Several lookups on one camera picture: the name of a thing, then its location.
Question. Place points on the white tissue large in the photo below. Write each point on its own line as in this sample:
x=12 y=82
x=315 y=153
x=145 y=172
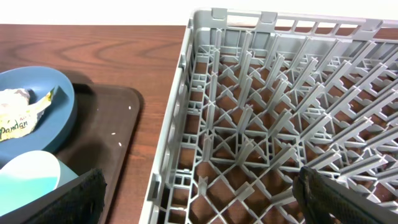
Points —
x=14 y=98

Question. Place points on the brown serving tray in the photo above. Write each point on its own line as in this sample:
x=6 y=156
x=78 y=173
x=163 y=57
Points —
x=100 y=138

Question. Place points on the light blue cup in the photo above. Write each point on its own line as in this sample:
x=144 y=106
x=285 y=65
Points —
x=30 y=176

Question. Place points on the dark blue plate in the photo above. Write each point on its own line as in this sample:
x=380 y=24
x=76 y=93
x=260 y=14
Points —
x=58 y=119

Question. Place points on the yellow green snack wrapper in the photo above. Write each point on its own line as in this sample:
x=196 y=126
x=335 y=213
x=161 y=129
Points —
x=19 y=122

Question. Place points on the grey dishwasher rack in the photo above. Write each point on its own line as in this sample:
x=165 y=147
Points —
x=258 y=95

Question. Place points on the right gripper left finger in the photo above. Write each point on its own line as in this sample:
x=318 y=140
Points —
x=81 y=200

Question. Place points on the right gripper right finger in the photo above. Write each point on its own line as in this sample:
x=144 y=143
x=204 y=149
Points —
x=321 y=199

